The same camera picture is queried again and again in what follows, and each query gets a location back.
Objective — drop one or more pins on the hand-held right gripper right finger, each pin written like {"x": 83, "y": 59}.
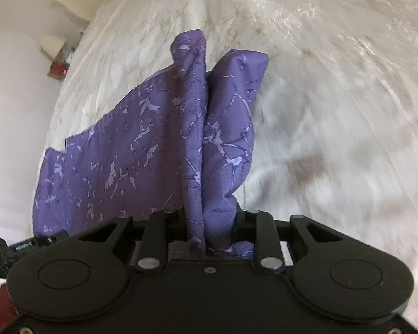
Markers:
{"x": 261, "y": 229}

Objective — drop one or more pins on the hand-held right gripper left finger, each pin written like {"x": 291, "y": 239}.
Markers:
{"x": 160, "y": 229}

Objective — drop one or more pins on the purple patterned garment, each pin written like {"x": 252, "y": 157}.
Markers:
{"x": 125, "y": 146}

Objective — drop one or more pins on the red cloth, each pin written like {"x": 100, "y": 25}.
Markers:
{"x": 1, "y": 311}

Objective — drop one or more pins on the white furry blanket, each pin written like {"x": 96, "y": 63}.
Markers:
{"x": 334, "y": 94}

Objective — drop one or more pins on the cardboard box with red items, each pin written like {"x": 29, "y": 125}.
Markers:
{"x": 58, "y": 64}

